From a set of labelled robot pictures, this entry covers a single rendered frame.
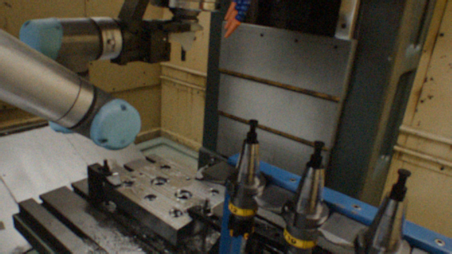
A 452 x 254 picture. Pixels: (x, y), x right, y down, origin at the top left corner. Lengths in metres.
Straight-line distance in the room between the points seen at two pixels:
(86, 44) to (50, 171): 1.07
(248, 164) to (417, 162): 1.03
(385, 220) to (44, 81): 0.45
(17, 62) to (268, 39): 0.86
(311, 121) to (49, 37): 0.81
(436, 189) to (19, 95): 1.39
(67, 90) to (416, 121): 1.23
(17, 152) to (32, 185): 0.19
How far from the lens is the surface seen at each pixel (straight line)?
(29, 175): 1.64
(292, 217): 0.52
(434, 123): 1.46
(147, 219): 0.93
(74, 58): 0.64
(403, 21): 1.09
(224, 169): 0.63
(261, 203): 0.55
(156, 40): 0.73
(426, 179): 1.53
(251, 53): 1.23
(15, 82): 0.48
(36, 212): 1.13
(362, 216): 0.56
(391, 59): 1.09
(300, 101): 1.16
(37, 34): 0.62
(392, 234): 0.49
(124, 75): 2.01
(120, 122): 0.53
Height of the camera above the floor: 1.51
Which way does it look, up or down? 21 degrees down
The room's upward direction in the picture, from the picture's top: 5 degrees clockwise
